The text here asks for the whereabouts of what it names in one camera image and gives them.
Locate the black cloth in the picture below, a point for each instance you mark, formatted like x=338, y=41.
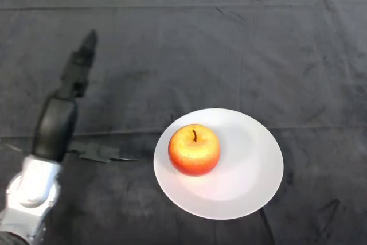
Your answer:
x=200, y=55

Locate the white round plate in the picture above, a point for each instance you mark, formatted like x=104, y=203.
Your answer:
x=229, y=187

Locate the red yellow apple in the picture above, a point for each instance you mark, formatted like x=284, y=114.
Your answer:
x=194, y=150

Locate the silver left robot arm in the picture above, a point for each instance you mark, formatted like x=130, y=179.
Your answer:
x=28, y=193

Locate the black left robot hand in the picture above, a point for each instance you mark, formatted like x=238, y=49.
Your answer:
x=57, y=124

